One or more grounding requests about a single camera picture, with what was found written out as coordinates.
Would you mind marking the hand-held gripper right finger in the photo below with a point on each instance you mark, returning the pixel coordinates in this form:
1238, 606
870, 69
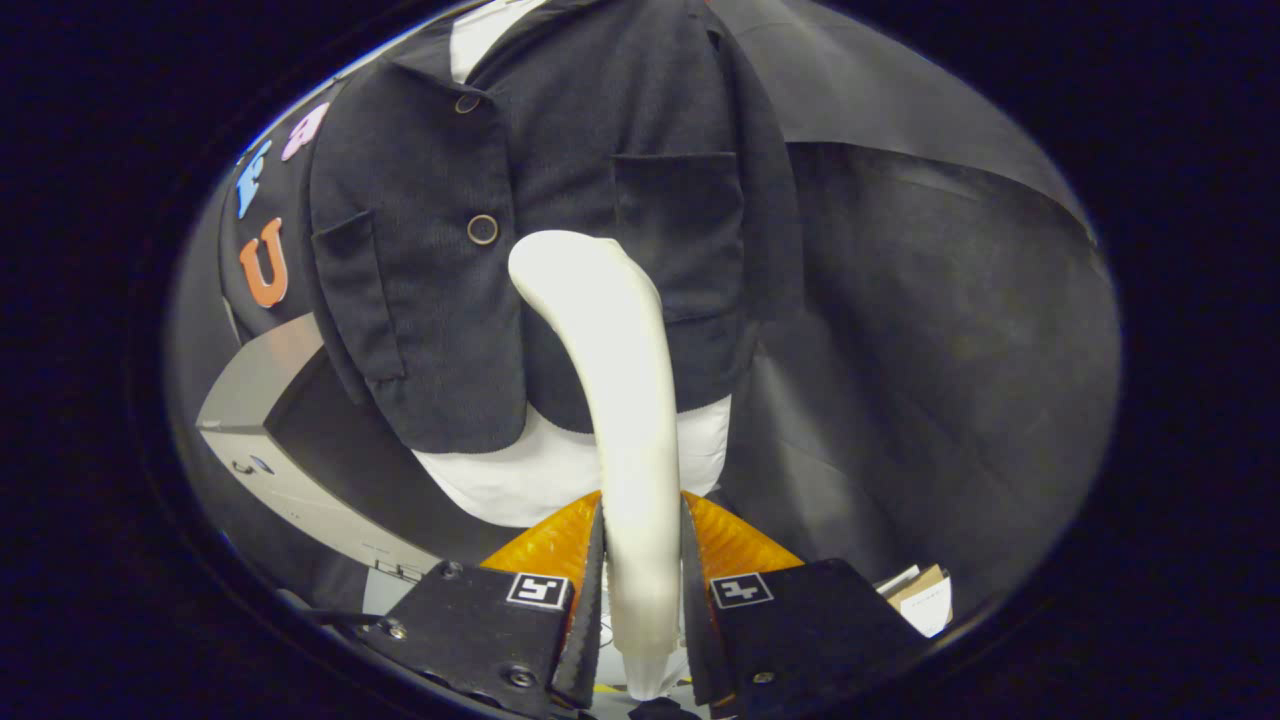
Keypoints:
810, 625

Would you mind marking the grey drawer cabinet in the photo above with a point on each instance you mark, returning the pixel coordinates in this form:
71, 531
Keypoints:
260, 385

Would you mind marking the black backdrop cloth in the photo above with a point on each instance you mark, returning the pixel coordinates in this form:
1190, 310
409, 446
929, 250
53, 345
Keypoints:
950, 350

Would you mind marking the white torso form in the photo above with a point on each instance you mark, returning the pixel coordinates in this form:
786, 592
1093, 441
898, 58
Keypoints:
520, 485

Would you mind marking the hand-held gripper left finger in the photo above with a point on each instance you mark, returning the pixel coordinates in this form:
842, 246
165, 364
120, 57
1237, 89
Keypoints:
480, 630

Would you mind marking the black button jacket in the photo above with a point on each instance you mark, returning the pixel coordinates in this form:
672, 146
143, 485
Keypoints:
440, 330

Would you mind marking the cardboard box with papers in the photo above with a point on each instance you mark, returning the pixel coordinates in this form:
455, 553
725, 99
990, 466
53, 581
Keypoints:
925, 600

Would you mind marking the white garment steamer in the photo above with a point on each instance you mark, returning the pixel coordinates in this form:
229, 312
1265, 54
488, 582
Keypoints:
625, 400

